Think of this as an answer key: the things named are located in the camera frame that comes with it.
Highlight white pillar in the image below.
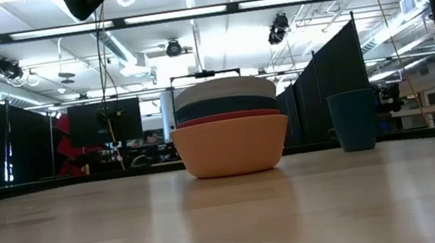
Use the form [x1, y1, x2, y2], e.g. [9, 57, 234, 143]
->
[157, 88, 182, 143]

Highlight black table edge rail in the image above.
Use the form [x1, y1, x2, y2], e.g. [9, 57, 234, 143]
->
[0, 123, 435, 203]

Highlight blue plastic cup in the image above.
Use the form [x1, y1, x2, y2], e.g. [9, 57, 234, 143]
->
[325, 87, 382, 155]

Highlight black equipment on cart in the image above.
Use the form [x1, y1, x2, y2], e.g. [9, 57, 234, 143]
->
[369, 81, 405, 116]

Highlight black partition foot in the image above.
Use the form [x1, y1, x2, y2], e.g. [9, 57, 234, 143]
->
[128, 154, 152, 170]

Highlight black monitor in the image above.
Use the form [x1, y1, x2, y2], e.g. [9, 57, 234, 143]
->
[65, 96, 146, 150]

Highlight black overhead frame bar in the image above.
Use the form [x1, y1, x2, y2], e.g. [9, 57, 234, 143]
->
[0, 0, 339, 48]

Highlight white bowl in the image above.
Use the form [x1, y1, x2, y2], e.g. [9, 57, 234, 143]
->
[171, 70, 279, 113]

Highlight dark ceiling discs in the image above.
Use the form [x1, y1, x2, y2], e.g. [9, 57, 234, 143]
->
[58, 70, 78, 86]

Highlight person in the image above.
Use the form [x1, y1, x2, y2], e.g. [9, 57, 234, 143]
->
[141, 128, 163, 147]

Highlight black station frame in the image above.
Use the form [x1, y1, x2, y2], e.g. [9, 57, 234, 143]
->
[168, 65, 245, 103]

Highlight short yellow cable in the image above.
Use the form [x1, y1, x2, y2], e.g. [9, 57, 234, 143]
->
[105, 116, 127, 173]

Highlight dark blue-grey bowl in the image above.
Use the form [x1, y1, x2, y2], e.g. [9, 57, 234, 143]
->
[172, 89, 280, 126]

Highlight black ceiling spotlight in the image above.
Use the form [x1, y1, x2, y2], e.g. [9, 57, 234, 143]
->
[264, 11, 293, 46]
[0, 46, 25, 83]
[163, 36, 185, 59]

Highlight red fabric object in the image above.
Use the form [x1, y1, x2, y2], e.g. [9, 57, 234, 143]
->
[50, 107, 109, 180]

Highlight red bowl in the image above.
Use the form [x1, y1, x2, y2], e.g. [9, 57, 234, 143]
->
[174, 104, 283, 131]

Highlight white air vent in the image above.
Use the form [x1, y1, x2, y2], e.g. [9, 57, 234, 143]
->
[399, 0, 431, 17]

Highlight black hanging cable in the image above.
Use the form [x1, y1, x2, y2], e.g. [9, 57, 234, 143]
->
[93, 0, 121, 105]
[89, 10, 111, 109]

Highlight long yellow cable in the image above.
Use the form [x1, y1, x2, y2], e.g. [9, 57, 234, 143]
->
[366, 0, 429, 130]

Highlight orange bowl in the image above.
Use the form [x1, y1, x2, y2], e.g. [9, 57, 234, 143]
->
[169, 110, 296, 185]

